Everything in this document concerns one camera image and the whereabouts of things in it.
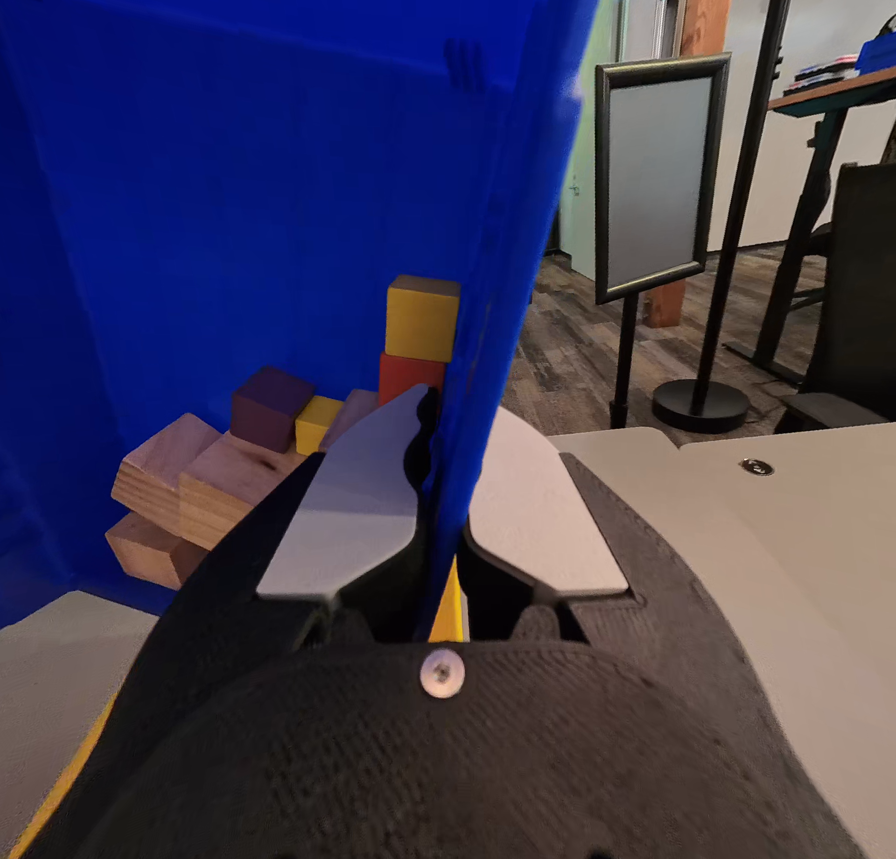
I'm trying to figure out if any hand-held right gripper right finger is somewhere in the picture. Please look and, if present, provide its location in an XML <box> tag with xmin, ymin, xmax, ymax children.
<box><xmin>458</xmin><ymin>406</ymin><xmax>631</xmax><ymax>643</ymax></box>

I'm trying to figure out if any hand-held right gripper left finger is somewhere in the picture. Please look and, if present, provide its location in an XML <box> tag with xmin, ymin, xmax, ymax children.
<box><xmin>255</xmin><ymin>381</ymin><xmax>441</xmax><ymax>643</ymax></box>

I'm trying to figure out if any yellow plastic box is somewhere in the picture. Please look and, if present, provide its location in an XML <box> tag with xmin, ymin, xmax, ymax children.
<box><xmin>0</xmin><ymin>558</ymin><xmax>469</xmax><ymax>859</ymax></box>

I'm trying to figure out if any pile of wooden cubes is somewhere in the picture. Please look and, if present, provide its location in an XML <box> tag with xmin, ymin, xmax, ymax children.
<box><xmin>105</xmin><ymin>275</ymin><xmax>462</xmax><ymax>590</ymax></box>

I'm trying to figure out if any blue plastic box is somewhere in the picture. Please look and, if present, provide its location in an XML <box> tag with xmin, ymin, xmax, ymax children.
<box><xmin>0</xmin><ymin>0</ymin><xmax>610</xmax><ymax>643</ymax></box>

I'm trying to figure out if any black pole stand round base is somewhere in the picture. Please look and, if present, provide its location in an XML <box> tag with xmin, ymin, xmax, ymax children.
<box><xmin>651</xmin><ymin>0</ymin><xmax>800</xmax><ymax>434</ymax></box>

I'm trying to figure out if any white door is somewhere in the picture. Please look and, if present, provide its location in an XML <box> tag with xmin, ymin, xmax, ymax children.
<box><xmin>556</xmin><ymin>0</ymin><xmax>627</xmax><ymax>261</ymax></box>

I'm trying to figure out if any black framed sign stand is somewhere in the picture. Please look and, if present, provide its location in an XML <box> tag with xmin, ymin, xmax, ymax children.
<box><xmin>594</xmin><ymin>52</ymin><xmax>733</xmax><ymax>431</ymax></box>

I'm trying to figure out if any wooden standing desk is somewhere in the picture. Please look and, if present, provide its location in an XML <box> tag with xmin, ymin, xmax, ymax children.
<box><xmin>724</xmin><ymin>68</ymin><xmax>896</xmax><ymax>387</ymax></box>

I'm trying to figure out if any wooden pillar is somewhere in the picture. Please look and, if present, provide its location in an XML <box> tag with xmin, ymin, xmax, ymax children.
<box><xmin>643</xmin><ymin>0</ymin><xmax>737</xmax><ymax>329</ymax></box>

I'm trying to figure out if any small blue bin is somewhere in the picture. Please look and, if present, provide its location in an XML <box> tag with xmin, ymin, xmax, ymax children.
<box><xmin>855</xmin><ymin>15</ymin><xmax>896</xmax><ymax>74</ymax></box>

